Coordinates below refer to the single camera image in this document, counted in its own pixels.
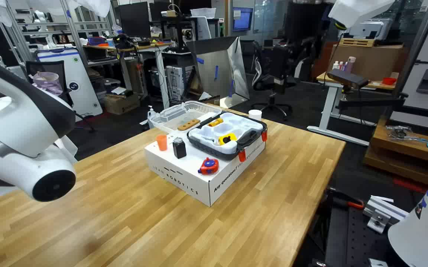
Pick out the grey toy tool box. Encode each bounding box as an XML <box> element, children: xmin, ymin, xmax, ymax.
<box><xmin>186</xmin><ymin>111</ymin><xmax>269</xmax><ymax>163</ymax></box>

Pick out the white cardboard box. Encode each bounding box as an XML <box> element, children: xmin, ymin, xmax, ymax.
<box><xmin>145</xmin><ymin>124</ymin><xmax>268</xmax><ymax>207</ymax></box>

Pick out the large brown cardboard box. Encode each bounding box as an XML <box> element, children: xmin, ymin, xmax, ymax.
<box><xmin>327</xmin><ymin>42</ymin><xmax>408</xmax><ymax>83</ymax></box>

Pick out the wooden plank with holes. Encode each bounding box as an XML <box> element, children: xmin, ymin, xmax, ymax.
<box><xmin>176</xmin><ymin>117</ymin><xmax>201</xmax><ymax>131</ymax></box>

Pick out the red blue toy tape measure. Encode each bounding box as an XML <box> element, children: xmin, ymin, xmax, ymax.
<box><xmin>198</xmin><ymin>155</ymin><xmax>222</xmax><ymax>176</ymax></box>

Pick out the small black cup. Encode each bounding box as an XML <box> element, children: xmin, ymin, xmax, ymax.
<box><xmin>171</xmin><ymin>136</ymin><xmax>188</xmax><ymax>160</ymax></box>

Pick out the small orange cup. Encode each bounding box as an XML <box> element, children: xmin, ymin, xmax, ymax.
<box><xmin>155</xmin><ymin>133</ymin><xmax>170</xmax><ymax>152</ymax></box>

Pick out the silver reflective board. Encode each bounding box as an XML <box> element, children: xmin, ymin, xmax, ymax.
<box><xmin>186</xmin><ymin>35</ymin><xmax>252</xmax><ymax>108</ymax></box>

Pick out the black office chair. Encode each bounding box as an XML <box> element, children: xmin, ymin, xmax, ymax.
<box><xmin>252</xmin><ymin>41</ymin><xmax>296</xmax><ymax>120</ymax></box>

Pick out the blue computer monitor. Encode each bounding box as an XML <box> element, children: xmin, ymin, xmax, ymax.
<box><xmin>232</xmin><ymin>5</ymin><xmax>255</xmax><ymax>34</ymax></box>

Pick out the white standing desk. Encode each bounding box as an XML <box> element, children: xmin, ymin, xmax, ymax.
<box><xmin>307</xmin><ymin>68</ymin><xmax>408</xmax><ymax>148</ymax></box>

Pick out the wooden low shelf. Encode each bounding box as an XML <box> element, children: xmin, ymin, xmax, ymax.
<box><xmin>363</xmin><ymin>120</ymin><xmax>428</xmax><ymax>186</ymax></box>

